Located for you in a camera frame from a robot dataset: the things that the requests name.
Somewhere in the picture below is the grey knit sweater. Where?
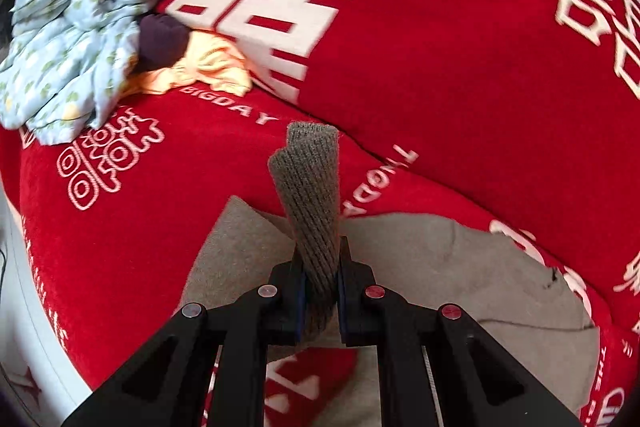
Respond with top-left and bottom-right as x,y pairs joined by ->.
180,121 -> 601,427

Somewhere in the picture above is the pale yellow garment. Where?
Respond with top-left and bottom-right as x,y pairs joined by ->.
122,29 -> 254,98

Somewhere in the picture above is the red printed sofa backrest cushion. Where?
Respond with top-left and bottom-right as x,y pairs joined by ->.
155,0 -> 640,333

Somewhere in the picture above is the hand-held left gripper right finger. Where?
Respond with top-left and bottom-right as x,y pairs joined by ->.
337,236 -> 584,427

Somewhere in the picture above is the light blue floral cloth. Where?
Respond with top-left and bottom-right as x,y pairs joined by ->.
0,0 -> 194,146

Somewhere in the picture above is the dark purple cloth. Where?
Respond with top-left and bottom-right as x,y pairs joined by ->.
136,13 -> 192,72

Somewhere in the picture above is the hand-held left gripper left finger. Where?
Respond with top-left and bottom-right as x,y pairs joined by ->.
62,256 -> 307,427

